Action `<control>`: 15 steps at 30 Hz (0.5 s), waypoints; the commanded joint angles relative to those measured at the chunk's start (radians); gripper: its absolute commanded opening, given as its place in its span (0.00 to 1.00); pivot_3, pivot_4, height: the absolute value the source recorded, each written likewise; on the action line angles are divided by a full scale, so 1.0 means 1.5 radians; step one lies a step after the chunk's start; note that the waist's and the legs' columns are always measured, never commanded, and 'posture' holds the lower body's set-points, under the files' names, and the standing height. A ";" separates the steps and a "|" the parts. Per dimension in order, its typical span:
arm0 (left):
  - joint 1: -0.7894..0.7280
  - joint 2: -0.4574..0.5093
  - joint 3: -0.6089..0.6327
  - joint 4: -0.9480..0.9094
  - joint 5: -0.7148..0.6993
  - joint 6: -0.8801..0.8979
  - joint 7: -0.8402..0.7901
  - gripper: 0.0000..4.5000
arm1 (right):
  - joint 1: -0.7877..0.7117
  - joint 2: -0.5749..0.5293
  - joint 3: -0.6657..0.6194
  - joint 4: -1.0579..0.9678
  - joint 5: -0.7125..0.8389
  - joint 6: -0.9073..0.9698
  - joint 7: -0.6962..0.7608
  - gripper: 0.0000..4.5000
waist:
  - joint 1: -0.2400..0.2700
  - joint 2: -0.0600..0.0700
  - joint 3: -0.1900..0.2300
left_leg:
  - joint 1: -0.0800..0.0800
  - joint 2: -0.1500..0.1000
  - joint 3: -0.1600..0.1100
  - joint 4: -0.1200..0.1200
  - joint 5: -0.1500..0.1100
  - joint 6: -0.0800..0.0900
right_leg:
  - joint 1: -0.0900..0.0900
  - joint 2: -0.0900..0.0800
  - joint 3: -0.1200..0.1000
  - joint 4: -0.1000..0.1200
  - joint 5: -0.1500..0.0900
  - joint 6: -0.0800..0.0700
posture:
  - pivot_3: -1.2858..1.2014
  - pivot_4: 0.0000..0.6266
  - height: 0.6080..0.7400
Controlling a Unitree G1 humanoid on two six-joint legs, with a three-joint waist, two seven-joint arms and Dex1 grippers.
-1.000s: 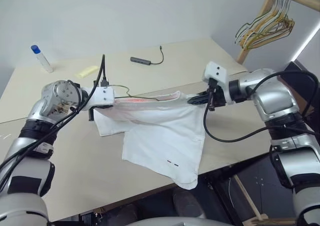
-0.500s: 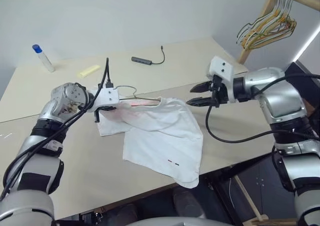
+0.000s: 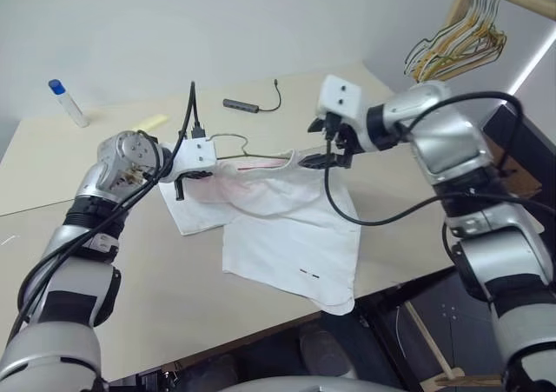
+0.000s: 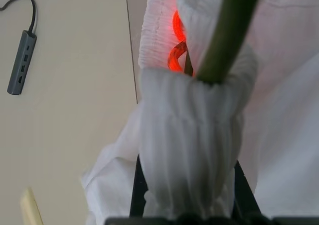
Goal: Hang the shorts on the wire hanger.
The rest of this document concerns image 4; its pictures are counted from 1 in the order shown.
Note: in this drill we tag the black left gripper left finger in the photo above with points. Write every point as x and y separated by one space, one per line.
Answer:
138 200

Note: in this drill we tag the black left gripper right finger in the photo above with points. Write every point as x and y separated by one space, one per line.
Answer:
245 200

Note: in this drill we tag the white fabric garment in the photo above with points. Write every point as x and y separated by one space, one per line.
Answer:
187 125

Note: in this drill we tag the grey USB hub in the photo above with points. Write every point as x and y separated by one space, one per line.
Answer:
21 65

